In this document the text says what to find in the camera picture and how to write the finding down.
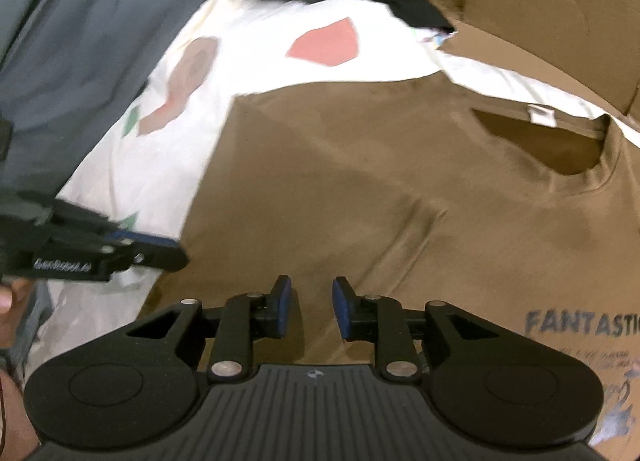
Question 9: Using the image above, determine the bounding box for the brown printed t-shirt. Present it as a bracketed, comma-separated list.
[137, 73, 640, 461]

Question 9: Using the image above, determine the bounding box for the person's left hand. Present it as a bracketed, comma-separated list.
[0, 280, 32, 349]

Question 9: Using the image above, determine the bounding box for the brown cardboard sheet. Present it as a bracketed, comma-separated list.
[412, 0, 640, 126]

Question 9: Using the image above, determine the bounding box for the black cloth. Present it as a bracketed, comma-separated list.
[385, 0, 457, 34]

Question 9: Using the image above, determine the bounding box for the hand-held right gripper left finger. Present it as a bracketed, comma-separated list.
[125, 275, 292, 383]

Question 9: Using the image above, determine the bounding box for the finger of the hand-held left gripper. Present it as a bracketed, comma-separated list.
[47, 238, 190, 272]
[52, 201, 178, 247]

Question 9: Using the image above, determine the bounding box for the cream bear print blanket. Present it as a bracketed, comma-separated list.
[20, 0, 640, 382]

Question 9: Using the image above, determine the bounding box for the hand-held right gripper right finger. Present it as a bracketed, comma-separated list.
[332, 276, 501, 384]

